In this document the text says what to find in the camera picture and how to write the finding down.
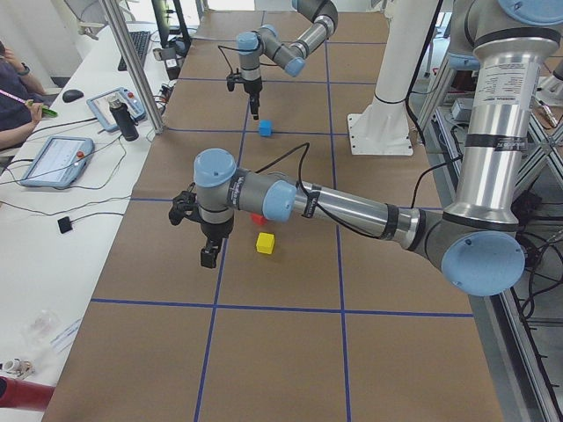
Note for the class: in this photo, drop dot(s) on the blue cube block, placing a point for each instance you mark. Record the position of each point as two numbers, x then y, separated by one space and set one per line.
265 128

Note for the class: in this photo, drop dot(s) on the red cylinder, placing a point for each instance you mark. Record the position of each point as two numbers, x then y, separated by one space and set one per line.
24 395

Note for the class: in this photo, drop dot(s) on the far blue teach pendant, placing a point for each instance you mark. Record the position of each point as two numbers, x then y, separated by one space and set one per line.
102 107

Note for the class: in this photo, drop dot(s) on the near blue teach pendant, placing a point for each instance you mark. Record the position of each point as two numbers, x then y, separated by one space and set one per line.
61 160

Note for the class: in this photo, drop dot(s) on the yellow cube block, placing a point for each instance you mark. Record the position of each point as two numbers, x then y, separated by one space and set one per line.
265 243

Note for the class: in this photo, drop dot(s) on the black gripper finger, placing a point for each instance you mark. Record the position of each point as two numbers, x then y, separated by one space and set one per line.
254 103
209 253

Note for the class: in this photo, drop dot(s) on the red cube block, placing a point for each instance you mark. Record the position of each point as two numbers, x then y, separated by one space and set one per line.
259 219

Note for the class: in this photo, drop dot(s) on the small black square pad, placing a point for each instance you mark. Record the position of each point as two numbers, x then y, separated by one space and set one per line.
65 225

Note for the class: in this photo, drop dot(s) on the seated person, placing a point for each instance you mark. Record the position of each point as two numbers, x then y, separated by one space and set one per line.
22 99

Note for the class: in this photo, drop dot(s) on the black computer mouse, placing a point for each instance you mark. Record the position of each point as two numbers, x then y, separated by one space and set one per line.
71 95

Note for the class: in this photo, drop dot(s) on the blue teach pendant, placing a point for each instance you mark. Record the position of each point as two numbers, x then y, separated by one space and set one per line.
61 160
102 107

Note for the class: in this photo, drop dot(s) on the black keyboard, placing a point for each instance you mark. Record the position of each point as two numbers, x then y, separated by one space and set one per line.
141 43

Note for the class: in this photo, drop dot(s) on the aluminium frame post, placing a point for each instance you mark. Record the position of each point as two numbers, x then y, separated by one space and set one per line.
126 47

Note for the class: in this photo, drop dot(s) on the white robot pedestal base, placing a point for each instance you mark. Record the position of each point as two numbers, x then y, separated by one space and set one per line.
382 129

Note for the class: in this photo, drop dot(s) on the black water bottle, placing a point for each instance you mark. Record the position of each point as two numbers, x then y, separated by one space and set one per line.
123 119

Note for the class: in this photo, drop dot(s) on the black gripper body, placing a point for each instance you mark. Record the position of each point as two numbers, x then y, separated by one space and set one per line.
252 87
216 229

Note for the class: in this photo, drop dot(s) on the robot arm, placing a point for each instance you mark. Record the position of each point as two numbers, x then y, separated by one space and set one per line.
265 41
472 241

